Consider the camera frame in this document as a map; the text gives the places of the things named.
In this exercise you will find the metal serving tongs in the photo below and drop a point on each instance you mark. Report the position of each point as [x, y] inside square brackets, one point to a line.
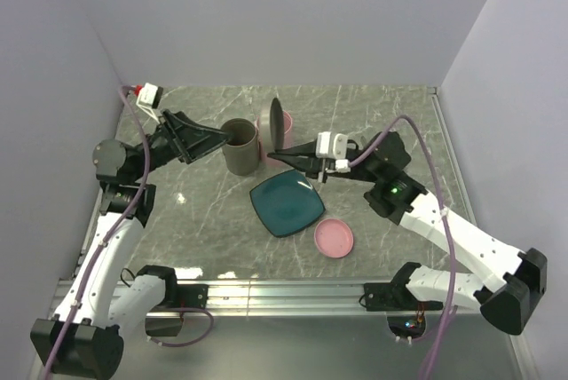
[363, 142]

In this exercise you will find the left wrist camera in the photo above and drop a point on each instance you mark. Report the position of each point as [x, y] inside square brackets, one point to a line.
[148, 95]

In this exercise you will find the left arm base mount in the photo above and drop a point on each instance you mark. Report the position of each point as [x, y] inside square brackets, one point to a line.
[164, 322]

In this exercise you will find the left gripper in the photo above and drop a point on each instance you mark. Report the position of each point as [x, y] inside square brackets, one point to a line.
[188, 139]

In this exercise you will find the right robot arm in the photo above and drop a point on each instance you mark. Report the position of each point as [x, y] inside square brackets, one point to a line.
[503, 282]

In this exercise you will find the pink cylindrical container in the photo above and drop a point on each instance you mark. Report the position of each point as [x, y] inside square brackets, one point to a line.
[287, 142]

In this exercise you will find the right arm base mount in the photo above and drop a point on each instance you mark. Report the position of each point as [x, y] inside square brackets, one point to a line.
[406, 316]

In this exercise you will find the grey cylindrical container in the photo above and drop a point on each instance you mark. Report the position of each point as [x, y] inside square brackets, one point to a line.
[241, 152]

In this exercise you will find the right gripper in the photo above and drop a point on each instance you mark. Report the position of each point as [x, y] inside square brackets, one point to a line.
[314, 166]

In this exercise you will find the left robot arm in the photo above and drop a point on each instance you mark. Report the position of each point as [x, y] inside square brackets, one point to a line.
[85, 335]

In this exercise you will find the grey round lid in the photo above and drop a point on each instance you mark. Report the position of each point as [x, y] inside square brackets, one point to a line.
[276, 124]

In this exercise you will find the teal square plate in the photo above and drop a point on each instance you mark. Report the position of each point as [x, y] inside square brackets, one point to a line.
[286, 203]

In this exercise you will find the aluminium rail frame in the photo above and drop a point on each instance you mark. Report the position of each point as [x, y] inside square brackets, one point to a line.
[292, 297]

